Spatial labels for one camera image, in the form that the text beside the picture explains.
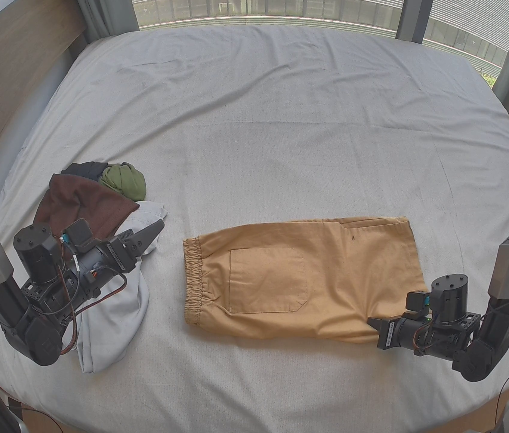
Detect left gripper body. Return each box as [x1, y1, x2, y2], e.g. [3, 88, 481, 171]
[74, 234, 141, 286]

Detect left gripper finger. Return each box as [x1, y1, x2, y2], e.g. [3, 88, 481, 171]
[124, 220, 166, 261]

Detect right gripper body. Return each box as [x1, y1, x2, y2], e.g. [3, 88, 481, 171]
[376, 316, 424, 351]

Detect tan shorts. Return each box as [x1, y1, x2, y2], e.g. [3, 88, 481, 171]
[182, 216, 430, 345]

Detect brown garment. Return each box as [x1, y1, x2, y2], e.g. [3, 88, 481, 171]
[32, 174, 141, 243]

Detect pale blue garment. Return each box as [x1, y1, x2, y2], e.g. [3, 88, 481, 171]
[74, 200, 168, 374]

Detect green garment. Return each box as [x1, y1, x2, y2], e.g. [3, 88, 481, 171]
[98, 162, 148, 200]

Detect dark grey garment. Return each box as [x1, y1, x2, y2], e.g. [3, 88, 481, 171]
[60, 161, 112, 182]

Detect bed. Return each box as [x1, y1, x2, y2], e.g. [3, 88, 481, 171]
[0, 0, 509, 433]

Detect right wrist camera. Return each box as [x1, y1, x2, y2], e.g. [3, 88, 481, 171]
[405, 290, 432, 320]

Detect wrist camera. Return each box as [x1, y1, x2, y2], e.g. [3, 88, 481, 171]
[405, 290, 432, 320]
[62, 218, 96, 250]

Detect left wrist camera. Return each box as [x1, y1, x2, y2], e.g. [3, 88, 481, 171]
[62, 218, 96, 250]

